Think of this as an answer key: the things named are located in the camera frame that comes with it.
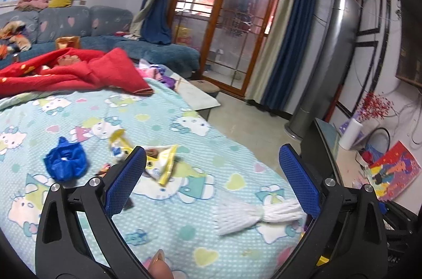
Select pink purple packet pile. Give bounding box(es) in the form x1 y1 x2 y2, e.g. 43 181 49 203
138 59 175 90

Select blue plastic bag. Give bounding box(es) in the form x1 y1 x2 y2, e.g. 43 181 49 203
43 136 89 182

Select white yarn bundle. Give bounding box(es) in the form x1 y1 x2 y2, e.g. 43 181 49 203
213 200 307 236

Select gold snack bag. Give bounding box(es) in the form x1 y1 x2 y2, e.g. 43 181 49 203
55 36 81 50

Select colourful painting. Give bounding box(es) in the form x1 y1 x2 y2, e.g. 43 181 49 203
366 140 422 202

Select blue plush sofa cover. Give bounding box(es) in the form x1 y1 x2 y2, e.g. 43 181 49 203
81 35 202 78

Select cartoon cat printed bedsheet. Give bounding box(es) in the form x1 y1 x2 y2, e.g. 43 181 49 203
0 78 309 279

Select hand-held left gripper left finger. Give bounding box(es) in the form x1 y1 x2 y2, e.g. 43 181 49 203
35 146 147 279

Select white paper towel roll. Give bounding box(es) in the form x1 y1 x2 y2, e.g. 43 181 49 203
339 118 363 151

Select yellow red box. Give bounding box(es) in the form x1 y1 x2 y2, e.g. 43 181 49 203
175 26 193 45

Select red berry branches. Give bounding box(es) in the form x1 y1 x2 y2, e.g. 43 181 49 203
358 91 398 123

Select white marble coffee table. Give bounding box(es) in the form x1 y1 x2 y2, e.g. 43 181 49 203
171 73 221 121

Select round brown stool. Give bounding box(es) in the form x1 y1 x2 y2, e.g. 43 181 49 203
191 80 221 95

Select wooden glass sliding door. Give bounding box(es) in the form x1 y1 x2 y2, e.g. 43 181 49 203
165 0 292 98

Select red blanket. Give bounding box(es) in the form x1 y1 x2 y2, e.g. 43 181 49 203
0 47 155 98

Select silver tower air conditioner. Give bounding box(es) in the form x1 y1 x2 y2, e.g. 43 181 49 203
284 0 361 143

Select colourful clothes pile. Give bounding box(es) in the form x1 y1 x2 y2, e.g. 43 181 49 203
0 20 32 52

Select large yellow snack wrapper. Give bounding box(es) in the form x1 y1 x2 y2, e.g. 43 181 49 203
145 144 180 186

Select black television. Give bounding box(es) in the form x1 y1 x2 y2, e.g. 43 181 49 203
394 0 422 88

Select grey heart-print sofa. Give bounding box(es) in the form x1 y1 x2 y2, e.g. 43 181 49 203
0 5 202 78

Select small yellow snack wrapper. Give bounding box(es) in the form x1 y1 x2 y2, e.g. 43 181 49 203
109 130 133 157

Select red pink cloth pile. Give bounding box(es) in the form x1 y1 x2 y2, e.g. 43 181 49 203
15 0 50 12

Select glass top tv cabinet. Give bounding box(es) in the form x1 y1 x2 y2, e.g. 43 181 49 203
301 117 373 190

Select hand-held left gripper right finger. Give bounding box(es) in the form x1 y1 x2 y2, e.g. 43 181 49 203
274 144 389 279

